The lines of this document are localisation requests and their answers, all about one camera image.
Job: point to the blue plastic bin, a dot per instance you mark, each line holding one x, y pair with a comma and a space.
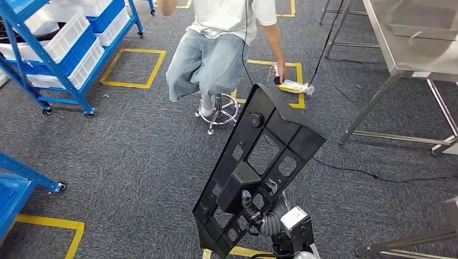
107, 14
77, 53

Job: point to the blue metal rack on casters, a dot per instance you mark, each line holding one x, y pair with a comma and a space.
25, 5
151, 7

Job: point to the yellow item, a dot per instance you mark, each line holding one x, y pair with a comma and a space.
293, 87

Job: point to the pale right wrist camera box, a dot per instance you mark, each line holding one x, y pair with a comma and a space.
293, 216

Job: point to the person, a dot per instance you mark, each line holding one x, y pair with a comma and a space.
214, 60

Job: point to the steel table frame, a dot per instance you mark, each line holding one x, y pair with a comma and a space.
336, 28

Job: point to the person's hand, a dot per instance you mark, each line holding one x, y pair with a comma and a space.
281, 73

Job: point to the black parts in bin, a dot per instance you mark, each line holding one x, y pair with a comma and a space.
32, 35

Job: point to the steel tray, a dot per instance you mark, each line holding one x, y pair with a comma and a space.
422, 30

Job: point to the person's forearm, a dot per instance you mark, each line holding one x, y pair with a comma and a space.
166, 7
273, 43

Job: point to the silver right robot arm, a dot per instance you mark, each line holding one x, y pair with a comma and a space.
272, 225

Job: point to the steel table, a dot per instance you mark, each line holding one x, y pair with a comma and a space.
411, 53

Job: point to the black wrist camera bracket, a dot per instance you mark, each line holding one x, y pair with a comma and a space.
300, 237

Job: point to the black plastic plate frame part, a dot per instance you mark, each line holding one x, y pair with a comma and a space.
300, 143

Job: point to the chrome chair base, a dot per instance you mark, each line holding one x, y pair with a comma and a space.
220, 114

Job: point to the blue metal shelf rack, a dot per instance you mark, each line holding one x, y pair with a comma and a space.
14, 200

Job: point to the white plastic bin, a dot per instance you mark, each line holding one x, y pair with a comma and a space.
87, 64
96, 5
68, 35
114, 28

